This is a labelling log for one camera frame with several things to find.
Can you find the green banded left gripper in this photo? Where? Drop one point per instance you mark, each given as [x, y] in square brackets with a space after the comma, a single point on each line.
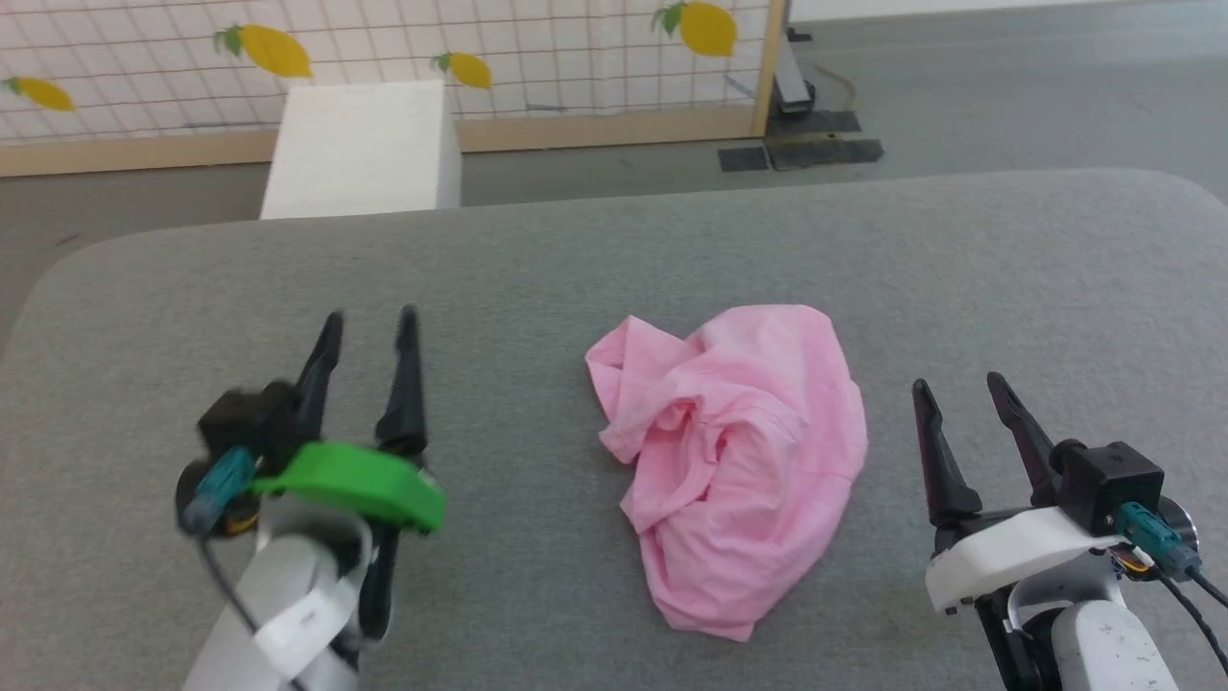
[360, 480]

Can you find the white box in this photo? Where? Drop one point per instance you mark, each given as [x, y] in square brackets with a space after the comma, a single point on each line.
[360, 149]

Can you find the long black floor mat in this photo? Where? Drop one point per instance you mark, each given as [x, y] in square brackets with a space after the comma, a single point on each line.
[827, 154]

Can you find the lemon print partition screen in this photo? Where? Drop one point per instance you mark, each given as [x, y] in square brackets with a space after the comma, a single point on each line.
[384, 67]

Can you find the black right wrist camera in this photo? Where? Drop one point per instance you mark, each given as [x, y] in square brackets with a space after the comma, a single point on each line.
[1113, 485]

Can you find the grey fabric padded platform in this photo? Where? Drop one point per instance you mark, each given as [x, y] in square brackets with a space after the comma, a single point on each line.
[576, 288]

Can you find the grey metal stand foot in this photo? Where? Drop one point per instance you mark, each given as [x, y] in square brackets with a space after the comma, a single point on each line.
[792, 82]

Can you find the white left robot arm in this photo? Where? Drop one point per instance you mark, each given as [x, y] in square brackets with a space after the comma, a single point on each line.
[278, 605]

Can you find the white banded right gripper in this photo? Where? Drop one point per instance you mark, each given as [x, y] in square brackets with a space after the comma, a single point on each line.
[1007, 552]

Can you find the pink garment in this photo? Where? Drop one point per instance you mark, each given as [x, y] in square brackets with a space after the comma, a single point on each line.
[739, 451]

